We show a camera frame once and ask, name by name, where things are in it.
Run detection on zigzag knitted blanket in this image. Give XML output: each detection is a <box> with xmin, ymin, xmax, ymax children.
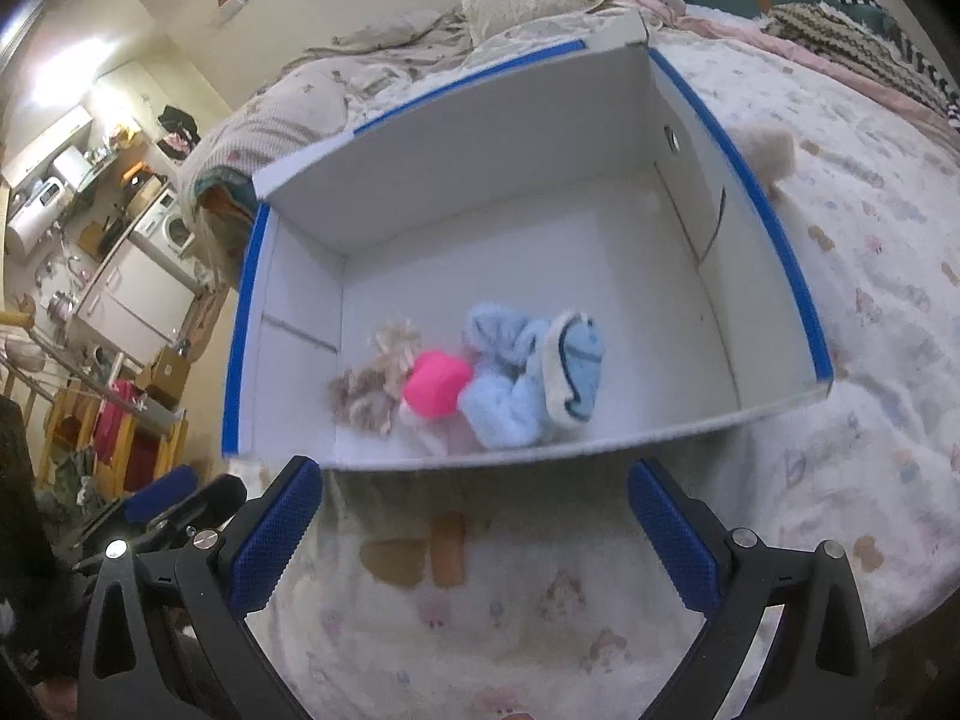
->
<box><xmin>761</xmin><ymin>2</ymin><xmax>953</xmax><ymax>111</ymax></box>

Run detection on brown cardboard box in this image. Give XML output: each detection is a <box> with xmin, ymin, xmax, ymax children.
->
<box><xmin>146</xmin><ymin>345</ymin><xmax>193</xmax><ymax>403</ymax></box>

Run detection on white kitchen appliance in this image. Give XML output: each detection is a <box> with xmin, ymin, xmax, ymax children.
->
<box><xmin>51</xmin><ymin>146</ymin><xmax>93</xmax><ymax>193</ymax></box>

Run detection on blue sock with cream trim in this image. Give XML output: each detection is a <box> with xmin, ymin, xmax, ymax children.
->
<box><xmin>536</xmin><ymin>310</ymin><xmax>607</xmax><ymax>430</ymax></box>

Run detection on white wall cabinet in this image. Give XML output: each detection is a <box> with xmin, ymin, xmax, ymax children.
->
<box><xmin>4</xmin><ymin>105</ymin><xmax>95</xmax><ymax>175</ymax></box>

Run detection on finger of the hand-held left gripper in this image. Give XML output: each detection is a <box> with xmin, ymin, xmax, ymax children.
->
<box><xmin>124</xmin><ymin>465</ymin><xmax>200</xmax><ymax>526</ymax></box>
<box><xmin>152</xmin><ymin>474</ymin><xmax>249</xmax><ymax>545</ymax></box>

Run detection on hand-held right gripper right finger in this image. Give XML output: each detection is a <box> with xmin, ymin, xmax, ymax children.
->
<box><xmin>627</xmin><ymin>457</ymin><xmax>875</xmax><ymax>720</ymax></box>

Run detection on white kitchen cabinet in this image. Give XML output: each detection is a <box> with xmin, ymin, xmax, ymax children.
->
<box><xmin>75</xmin><ymin>240</ymin><xmax>200</xmax><ymax>351</ymax></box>

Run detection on hanging black clothes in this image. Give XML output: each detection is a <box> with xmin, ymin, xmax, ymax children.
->
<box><xmin>156</xmin><ymin>106</ymin><xmax>203</xmax><ymax>160</ymax></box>

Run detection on pink knitted hat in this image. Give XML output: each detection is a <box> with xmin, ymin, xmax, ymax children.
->
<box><xmin>403</xmin><ymin>349</ymin><xmax>474</xmax><ymax>419</ymax></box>

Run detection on light blue fluffy sock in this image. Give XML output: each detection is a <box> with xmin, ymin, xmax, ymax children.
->
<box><xmin>457</xmin><ymin>304</ymin><xmax>557</xmax><ymax>452</ymax></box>

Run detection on blue and white cardboard box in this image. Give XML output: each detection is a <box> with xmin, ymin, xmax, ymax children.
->
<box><xmin>221</xmin><ymin>9</ymin><xmax>835</xmax><ymax>473</ymax></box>

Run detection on patterned beige scrunchie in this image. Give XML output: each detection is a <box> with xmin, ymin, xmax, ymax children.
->
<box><xmin>328</xmin><ymin>364</ymin><xmax>413</xmax><ymax>437</ymax></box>

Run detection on red cloth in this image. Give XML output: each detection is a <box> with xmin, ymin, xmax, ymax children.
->
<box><xmin>94</xmin><ymin>381</ymin><xmax>140</xmax><ymax>467</ymax></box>

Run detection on person's dark patterned clothing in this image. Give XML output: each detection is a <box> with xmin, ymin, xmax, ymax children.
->
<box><xmin>0</xmin><ymin>397</ymin><xmax>85</xmax><ymax>692</ymax></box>

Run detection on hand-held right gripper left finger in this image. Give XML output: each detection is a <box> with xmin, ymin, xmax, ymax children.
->
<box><xmin>79</xmin><ymin>456</ymin><xmax>325</xmax><ymax>720</ymax></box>

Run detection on yellow wooden chair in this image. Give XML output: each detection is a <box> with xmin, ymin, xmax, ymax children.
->
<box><xmin>37</xmin><ymin>379</ymin><xmax>190</xmax><ymax>501</ymax></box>

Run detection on black and white striped cloth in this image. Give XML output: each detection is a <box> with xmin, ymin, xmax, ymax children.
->
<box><xmin>825</xmin><ymin>0</ymin><xmax>960</xmax><ymax>130</ymax></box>

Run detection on olive beige fluffy scrunchie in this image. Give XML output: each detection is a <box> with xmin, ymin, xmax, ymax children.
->
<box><xmin>371</xmin><ymin>319</ymin><xmax>422</xmax><ymax>377</ymax></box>

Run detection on pink blanket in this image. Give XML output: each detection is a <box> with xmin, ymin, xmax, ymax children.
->
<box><xmin>600</xmin><ymin>0</ymin><xmax>960</xmax><ymax>137</ymax></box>

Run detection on metal pole rack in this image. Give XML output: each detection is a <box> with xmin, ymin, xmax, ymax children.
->
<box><xmin>0</xmin><ymin>310</ymin><xmax>115</xmax><ymax>407</ymax></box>

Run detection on white washing machine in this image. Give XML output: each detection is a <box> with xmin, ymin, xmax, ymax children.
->
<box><xmin>146</xmin><ymin>191</ymin><xmax>198</xmax><ymax>257</ymax></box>

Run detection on cream plush toy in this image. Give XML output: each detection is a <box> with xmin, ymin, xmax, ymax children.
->
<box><xmin>731</xmin><ymin>122</ymin><xmax>798</xmax><ymax>203</ymax></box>

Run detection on wooden bed frame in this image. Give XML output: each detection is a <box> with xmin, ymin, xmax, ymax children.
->
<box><xmin>193</xmin><ymin>186</ymin><xmax>246</xmax><ymax>295</ymax></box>

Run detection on white water heater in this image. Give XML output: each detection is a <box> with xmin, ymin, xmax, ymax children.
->
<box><xmin>6</xmin><ymin>202</ymin><xmax>70</xmax><ymax>257</ymax></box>

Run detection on beige patterned quilt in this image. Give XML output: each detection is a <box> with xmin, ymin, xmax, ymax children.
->
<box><xmin>180</xmin><ymin>4</ymin><xmax>481</xmax><ymax>205</ymax></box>

